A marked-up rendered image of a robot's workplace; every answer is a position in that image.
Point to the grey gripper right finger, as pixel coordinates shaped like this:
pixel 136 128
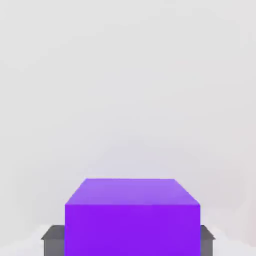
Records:
pixel 206 243

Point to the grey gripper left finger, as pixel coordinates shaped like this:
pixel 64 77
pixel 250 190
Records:
pixel 54 241

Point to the small purple cube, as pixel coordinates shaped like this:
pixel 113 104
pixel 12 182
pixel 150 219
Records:
pixel 132 224

